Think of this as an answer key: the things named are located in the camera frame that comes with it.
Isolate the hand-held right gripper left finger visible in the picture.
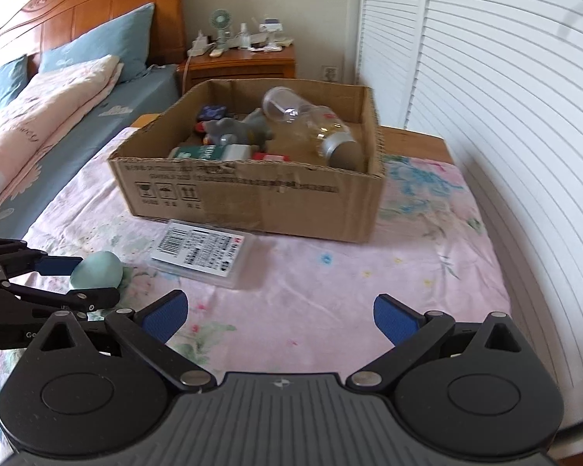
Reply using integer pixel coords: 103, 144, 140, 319
41, 289, 218, 391

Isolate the black toy train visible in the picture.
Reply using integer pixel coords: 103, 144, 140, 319
194, 104, 229, 145

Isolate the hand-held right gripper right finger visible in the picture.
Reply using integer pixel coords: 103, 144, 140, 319
345, 294, 523, 391

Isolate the wooden nightstand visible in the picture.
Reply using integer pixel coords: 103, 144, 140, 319
176, 41, 297, 95

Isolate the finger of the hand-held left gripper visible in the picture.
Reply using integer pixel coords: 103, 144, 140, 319
0, 279, 122, 313
0, 237, 82, 283

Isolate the white cotton swab container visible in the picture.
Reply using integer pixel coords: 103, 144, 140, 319
168, 143, 253, 162

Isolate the wooden bed headboard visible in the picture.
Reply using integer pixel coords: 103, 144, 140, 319
0, 0, 188, 71

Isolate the mint green oval case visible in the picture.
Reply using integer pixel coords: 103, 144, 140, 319
69, 251, 124, 292

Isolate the blue-grey bed sheet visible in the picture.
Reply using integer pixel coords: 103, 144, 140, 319
0, 64, 182, 234

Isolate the yellow capsule bottle silver cap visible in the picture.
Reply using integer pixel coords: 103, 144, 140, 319
296, 105, 365, 172

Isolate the small blue pillow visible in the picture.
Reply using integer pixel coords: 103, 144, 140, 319
0, 53, 30, 122

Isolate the clear plastic case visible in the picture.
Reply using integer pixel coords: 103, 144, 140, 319
150, 221, 252, 289

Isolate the brown cardboard box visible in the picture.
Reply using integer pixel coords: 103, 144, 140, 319
108, 79, 387, 243

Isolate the pink quilt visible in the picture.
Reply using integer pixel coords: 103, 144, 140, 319
0, 54, 124, 226

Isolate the grey plush toy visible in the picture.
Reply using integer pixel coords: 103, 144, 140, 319
204, 108, 276, 149

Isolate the white power strip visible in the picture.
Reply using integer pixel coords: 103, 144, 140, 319
187, 34, 219, 57

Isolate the pink floral bedsheet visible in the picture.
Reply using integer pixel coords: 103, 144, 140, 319
0, 126, 516, 442

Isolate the white louvred closet door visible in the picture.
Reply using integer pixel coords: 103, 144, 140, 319
408, 0, 583, 389
358, 0, 431, 132

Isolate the clear plastic container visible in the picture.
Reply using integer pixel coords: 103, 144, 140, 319
262, 86, 318, 125

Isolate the large blue pillow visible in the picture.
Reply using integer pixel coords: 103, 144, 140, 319
39, 2, 155, 83

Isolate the small green desk fan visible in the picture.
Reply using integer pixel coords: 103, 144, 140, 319
210, 8, 230, 50

